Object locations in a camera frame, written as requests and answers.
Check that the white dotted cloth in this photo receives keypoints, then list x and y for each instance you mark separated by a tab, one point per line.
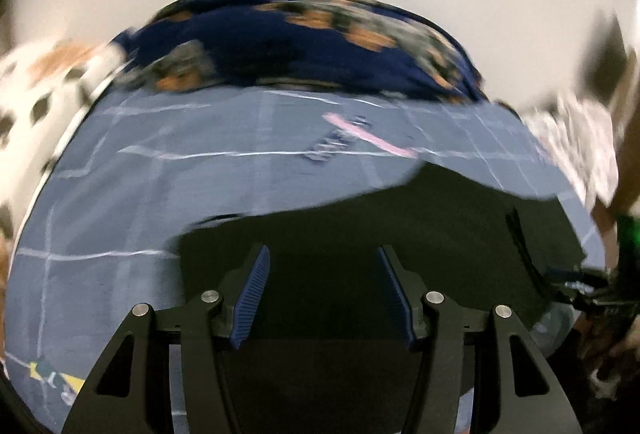
575	144

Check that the dark brown furniture edge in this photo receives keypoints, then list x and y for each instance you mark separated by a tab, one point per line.
610	59

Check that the white floral pillow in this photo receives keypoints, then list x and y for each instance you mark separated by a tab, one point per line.
30	114

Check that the black pants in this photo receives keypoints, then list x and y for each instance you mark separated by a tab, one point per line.
350	224

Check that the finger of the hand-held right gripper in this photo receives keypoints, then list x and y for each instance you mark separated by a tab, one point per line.
575	284

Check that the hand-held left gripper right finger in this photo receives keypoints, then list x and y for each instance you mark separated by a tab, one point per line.
397	299

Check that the blue checked bed sheet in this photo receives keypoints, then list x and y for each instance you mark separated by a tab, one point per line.
200	174

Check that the navy dog print blanket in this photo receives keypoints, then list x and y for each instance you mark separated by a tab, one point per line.
300	44

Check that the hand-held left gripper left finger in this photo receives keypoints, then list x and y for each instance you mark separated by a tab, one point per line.
250	299

